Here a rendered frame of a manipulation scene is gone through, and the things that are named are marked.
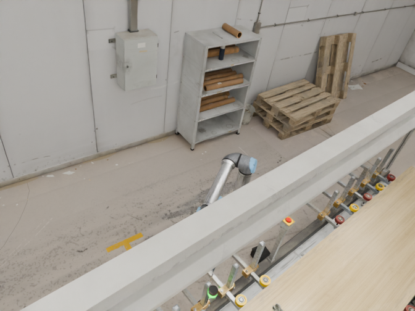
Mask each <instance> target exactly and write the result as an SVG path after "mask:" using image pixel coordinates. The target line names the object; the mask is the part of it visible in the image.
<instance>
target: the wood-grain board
mask: <svg viewBox="0 0 415 311"><path fill-rule="evenodd" d="M414 295H415V168H414V167H413V166H410V167H409V168H408V169H407V170H406V171H404V172H403V173H402V174H401V175H400V176H399V177H397V178H396V179H395V180H394V181H392V182H391V183H390V184H389V185H388V186H387V187H385V188H384V189H383V190H381V192H380V193H378V194H377V195H376V196H374V197H373V198H372V199H371V200H370V201H369V202H368V203H366V204H365V205H364V206H362V207H361V208H360V209H359V210H358V211H357V212H355V213H354V214H353V215H352V216H351V217H350V218H348V219H347V220H346V221H345V222H343V223H342V224H341V225H340V226H339V227H338V228H336V229H335V230H334V231H333V232H331V233H330V234H329V235H328V236H327V237H326V238H324V239H323V240H322V241H321V242H320V243H319V244H317V245H316V246H315V247H313V248H312V249H311V250H310V251H309V252H308V253H307V254H305V255H304V256H303V257H302V258H300V259H299V260H298V261H297V262H296V263H294V264H293V265H292V266H291V267H290V268H289V269H288V270H286V271H285V272H284V273H282V274H281V275H280V276H279V277H278V278H277V279H275V280H274V281H273V282H271V284H270V285H268V286H267V287H266V288H265V289H263V290H262V291H261V292H260V293H259V294H258V295H256V296H255V297H254V298H252V299H251V300H250V301H249V302H248V303H247V304H245V305H244V306H243V307H242V308H241V309H240V310H239V311H274V310H273V309H272V306H273V305H274V306H275V304H276V303H277V304H280V306H281V309H283V311H403V310H404V309H405V307H406V306H407V304H408V303H409V302H410V300H411V299H412V298H413V296H414Z"/></svg>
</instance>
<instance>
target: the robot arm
mask: <svg viewBox="0 0 415 311"><path fill-rule="evenodd" d="M221 165H222V166H221V168H220V170H219V172H218V174H217V176H216V178H215V180H214V182H213V184H212V186H211V188H210V190H209V192H208V194H207V196H206V198H205V200H204V202H203V204H202V206H201V207H198V209H197V211H196V212H198V211H199V210H201V209H203V208H205V207H207V206H209V205H210V204H212V203H214V202H215V201H218V200H219V199H221V198H222V197H221V196H220V194H221V192H222V190H223V188H224V186H225V183H226V181H227V179H228V177H229V175H230V172H231V171H232V170H233V169H234V168H235V167H236V168H239V169H238V175H237V179H236V182H235V186H234V189H233V191H236V190H237V189H239V188H241V187H242V186H244V185H247V184H248V183H249V182H250V179H251V175H252V174H253V173H254V172H255V170H256V166H257V160H256V159H255V158H253V157H250V156H247V155H244V154H241V153H238V152H235V153H231V154H228V155H227V156H225V157H224V158H223V159H222V161H221Z"/></svg>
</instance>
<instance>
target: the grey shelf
mask: <svg viewBox="0 0 415 311"><path fill-rule="evenodd" d="M231 27H234V28H235V29H237V30H238V31H240V32H242V36H241V37H240V38H237V37H235V36H233V35H232V34H230V33H229V32H227V31H225V30H224V29H222V27H221V28H212V29H207V30H198V31H189V32H185V42H184V49H183V62H182V75H181V82H180V95H179V102H178V115H177V127H176V133H175V134H176V135H179V133H180V134H181V135H182V136H183V137H184V138H185V139H186V140H187V141H188V142H189V143H190V144H191V148H190V149H191V150H192V151H193V150H194V148H195V144H196V143H199V142H202V141H204V140H206V139H210V138H215V137H217V136H220V135H223V134H226V133H229V132H231V131H235V130H238V132H236V134H237V135H239V134H240V128H241V123H242V120H243V116H244V112H245V107H246V103H247V100H248V95H249V90H250V87H251V82H252V79H253V74H254V69H255V66H256V62H257V58H258V54H259V49H260V46H261V41H262V37H261V36H259V35H257V34H255V33H254V32H252V31H250V30H249V29H247V28H245V27H243V26H242V25H235V26H231ZM213 32H214V33H215V34H217V35H215V34H214V33H213ZM218 35H219V36H220V37H221V38H220V37H219V36H218ZM222 38H223V39H222ZM231 44H235V46H238V47H239V52H237V53H233V54H226V55H224V59H223V60H219V56H215V57H208V58H207V56H208V49H209V48H216V47H219V46H227V45H231ZM257 49H258V50H257ZM226 68H232V71H234V70H235V71H236V72H237V74H239V73H242V74H243V83H241V84H237V85H232V86H227V87H224V88H218V89H213V90H210V91H205V90H204V87H203V83H204V74H205V73H206V72H212V71H216V70H222V69H226ZM252 70H253V71H252ZM226 91H229V93H230V95H229V96H228V98H230V97H234V98H235V102H232V103H230V104H226V105H223V106H219V107H216V108H213V109H209V110H205V111H203V112H199V109H200V104H201V98H202V97H206V96H210V95H213V94H217V93H222V92H226ZM240 119H241V120H240ZM178 132H179V133H178Z"/></svg>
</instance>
